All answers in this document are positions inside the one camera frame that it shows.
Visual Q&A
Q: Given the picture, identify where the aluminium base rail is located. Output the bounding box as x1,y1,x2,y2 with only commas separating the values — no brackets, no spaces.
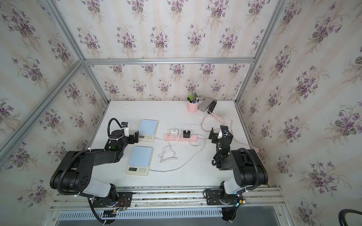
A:
43,186,293,226

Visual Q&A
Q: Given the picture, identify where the black USB charger adapter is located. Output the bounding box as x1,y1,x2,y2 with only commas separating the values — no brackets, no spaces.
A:
183,130,190,138

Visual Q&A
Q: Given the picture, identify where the thin white USB cable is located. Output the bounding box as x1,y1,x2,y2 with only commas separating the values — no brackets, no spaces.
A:
149,125,207,173

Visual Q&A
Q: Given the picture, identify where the black chair arc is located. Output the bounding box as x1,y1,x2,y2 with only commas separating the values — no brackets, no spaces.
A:
338,209,362,226

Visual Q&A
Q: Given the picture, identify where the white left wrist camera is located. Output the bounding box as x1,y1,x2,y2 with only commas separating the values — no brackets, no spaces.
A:
121,122,129,137

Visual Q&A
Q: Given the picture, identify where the pink power strip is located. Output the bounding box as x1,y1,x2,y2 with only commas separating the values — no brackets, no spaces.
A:
164,133,198,142

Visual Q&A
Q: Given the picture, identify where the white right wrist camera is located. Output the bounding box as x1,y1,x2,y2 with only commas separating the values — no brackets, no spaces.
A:
220,125,230,138

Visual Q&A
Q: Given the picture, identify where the thick white USB cable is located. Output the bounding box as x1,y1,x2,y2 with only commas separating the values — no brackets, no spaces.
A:
157,126,182,163

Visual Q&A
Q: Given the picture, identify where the pens and markers bundle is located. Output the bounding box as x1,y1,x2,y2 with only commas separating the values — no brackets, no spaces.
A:
187,91,199,104

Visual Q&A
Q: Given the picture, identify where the aluminium enclosure frame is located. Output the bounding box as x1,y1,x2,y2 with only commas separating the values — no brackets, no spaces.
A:
0,0,292,204

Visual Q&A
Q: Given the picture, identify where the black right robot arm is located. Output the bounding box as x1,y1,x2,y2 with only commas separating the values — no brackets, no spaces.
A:
203,125,269,222

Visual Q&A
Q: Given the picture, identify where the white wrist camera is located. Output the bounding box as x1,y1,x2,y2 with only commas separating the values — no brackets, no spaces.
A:
121,122,129,137
220,125,230,138

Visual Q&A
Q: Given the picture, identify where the pink power strip cord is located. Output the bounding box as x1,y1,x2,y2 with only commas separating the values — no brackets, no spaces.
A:
200,112,261,153

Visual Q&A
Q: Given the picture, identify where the black stapler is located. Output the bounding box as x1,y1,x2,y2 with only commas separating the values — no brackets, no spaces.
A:
207,100,217,114

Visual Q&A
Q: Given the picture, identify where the pink metal pen bucket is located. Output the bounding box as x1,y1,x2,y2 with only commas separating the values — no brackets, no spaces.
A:
187,102,199,114

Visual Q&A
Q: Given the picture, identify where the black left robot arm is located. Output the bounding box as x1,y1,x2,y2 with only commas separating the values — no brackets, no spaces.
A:
50,118,139,226

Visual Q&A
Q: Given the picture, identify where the white USB charger adapter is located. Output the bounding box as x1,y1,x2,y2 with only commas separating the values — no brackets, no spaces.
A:
171,129,179,138

